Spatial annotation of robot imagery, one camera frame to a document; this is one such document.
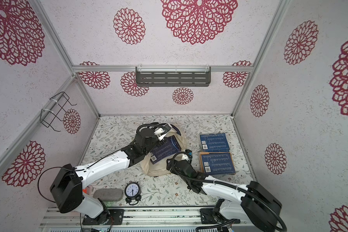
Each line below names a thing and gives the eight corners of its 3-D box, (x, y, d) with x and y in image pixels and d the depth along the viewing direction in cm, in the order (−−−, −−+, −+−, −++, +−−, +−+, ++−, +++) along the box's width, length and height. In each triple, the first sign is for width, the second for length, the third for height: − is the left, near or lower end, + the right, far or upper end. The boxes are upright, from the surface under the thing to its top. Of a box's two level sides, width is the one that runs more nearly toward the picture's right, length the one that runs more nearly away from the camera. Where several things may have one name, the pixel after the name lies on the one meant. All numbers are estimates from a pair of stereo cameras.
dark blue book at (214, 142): (201, 154, 100) (203, 149, 94) (199, 138, 108) (200, 133, 103) (227, 154, 99) (230, 149, 94) (223, 138, 108) (225, 133, 103)
